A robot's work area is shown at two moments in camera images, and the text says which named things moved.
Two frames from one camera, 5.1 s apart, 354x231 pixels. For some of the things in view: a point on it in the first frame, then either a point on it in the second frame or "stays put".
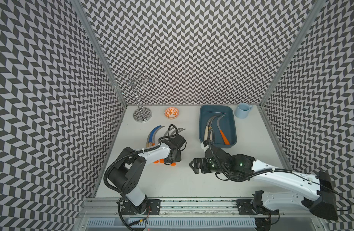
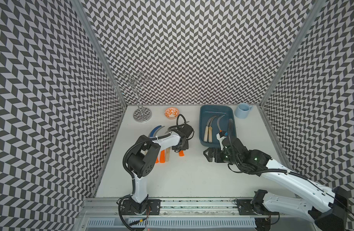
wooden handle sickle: (210, 127) stays put
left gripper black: (178, 158) to (185, 147)
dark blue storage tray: (221, 119) stays put
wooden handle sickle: (206, 129) stays put
